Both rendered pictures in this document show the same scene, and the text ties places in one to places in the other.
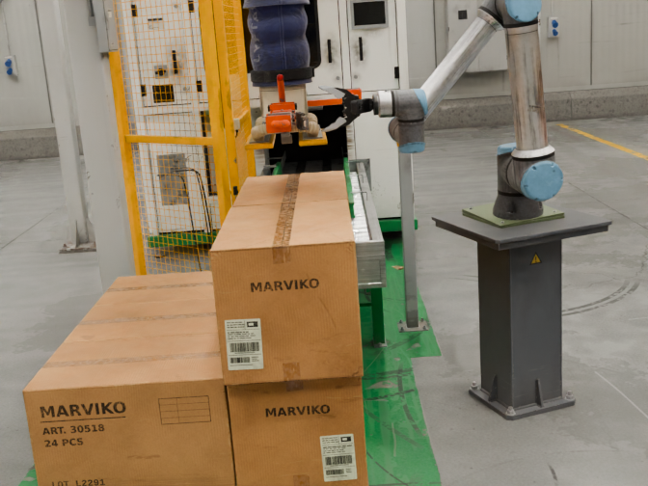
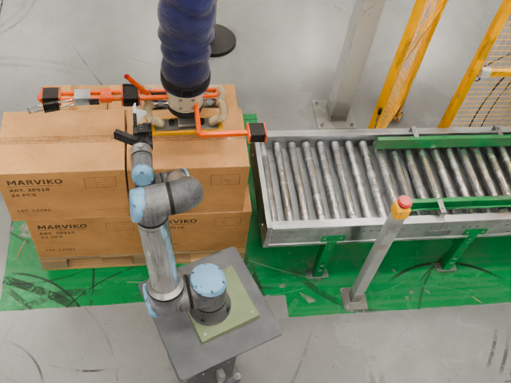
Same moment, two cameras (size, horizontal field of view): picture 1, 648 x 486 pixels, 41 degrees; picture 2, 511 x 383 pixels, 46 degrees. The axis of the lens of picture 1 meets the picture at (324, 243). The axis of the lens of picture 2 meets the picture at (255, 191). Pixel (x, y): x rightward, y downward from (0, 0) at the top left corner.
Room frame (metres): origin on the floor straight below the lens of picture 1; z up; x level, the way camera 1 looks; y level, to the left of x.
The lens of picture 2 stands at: (3.05, -1.90, 3.24)
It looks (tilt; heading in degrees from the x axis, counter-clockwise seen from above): 53 degrees down; 74
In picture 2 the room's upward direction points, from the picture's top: 10 degrees clockwise
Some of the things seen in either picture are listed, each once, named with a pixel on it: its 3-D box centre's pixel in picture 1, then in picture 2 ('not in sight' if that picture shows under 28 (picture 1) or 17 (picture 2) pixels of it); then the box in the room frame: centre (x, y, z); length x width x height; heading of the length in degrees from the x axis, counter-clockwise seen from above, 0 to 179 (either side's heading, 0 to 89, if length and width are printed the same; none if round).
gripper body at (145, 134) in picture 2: (359, 105); (142, 137); (2.99, -0.15, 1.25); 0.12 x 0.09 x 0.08; 91
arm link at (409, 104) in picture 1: (408, 103); (142, 168); (2.99, -0.32, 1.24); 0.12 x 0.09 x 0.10; 91
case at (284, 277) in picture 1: (290, 283); (68, 165); (2.60, 0.11, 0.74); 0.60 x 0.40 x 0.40; 179
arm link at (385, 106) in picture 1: (383, 103); (141, 151); (2.98, -0.24, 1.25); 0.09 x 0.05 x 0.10; 1
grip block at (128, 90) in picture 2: (283, 112); (130, 94); (2.94, 0.11, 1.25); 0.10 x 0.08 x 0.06; 91
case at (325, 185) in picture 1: (297, 238); (186, 162); (3.20, 0.10, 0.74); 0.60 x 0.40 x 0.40; 179
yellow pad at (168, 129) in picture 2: (311, 132); (186, 123); (3.19, 0.01, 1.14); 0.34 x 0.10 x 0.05; 1
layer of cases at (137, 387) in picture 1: (221, 365); (143, 166); (2.96, 0.40, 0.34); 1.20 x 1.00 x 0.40; 179
